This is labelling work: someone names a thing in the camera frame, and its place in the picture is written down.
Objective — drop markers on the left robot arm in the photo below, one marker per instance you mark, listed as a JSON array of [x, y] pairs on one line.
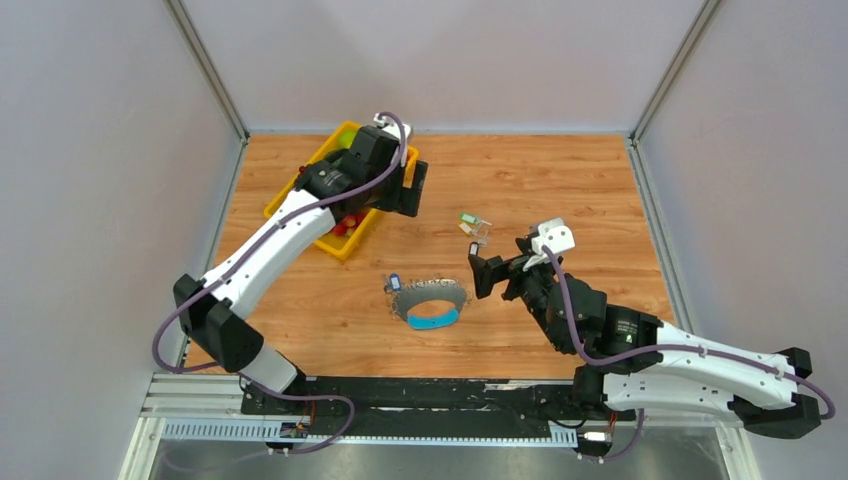
[[213, 310]]

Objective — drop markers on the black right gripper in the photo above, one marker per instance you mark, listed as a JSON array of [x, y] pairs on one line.
[[493, 270]]

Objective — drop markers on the green key tag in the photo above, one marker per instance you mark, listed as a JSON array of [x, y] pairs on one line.
[[469, 218]]

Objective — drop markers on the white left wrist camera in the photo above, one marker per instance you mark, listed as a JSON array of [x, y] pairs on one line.
[[388, 125]]

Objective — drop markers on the yellow plastic fruit tray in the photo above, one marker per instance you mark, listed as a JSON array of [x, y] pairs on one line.
[[341, 245]]

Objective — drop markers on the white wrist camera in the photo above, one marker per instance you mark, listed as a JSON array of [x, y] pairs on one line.
[[388, 125], [553, 235]]

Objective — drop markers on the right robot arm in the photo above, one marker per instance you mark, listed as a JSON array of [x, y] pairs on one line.
[[634, 360]]

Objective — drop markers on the removed silver key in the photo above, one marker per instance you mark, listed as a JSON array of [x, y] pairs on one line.
[[480, 239]]

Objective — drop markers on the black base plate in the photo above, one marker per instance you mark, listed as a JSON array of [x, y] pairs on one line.
[[428, 407]]

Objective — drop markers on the keyring bunch with blue tag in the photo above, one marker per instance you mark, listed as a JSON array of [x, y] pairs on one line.
[[405, 297]]

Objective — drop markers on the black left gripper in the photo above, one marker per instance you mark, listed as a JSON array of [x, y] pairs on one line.
[[405, 200]]

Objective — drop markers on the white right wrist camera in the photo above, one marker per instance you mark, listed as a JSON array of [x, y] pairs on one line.
[[553, 235]]

